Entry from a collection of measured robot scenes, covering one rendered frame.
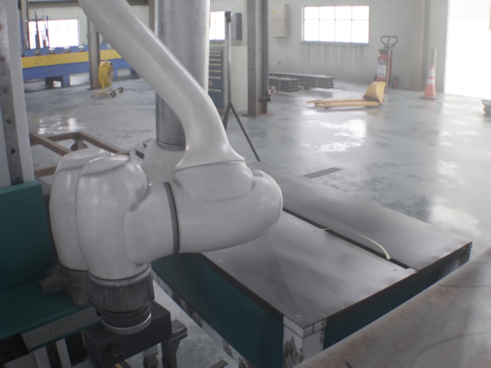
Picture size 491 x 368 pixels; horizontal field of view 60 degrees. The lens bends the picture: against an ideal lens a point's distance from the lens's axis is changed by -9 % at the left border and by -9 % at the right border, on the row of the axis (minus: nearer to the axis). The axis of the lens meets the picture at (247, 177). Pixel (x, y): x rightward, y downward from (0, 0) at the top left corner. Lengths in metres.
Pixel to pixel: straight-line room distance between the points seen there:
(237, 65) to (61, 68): 6.49
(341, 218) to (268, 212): 0.62
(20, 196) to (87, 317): 0.28
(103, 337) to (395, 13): 11.31
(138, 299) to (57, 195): 0.32
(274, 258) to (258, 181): 0.41
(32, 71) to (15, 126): 11.45
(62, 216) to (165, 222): 0.34
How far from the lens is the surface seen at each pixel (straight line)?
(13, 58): 0.99
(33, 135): 4.61
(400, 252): 1.10
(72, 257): 0.93
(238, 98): 7.32
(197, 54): 0.83
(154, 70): 0.66
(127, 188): 0.59
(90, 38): 11.45
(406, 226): 1.24
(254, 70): 6.77
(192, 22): 0.82
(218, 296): 1.05
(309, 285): 0.93
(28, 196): 1.00
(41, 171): 3.58
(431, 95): 9.76
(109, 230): 0.59
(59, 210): 0.91
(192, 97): 0.66
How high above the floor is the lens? 1.21
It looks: 18 degrees down
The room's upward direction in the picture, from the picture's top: straight up
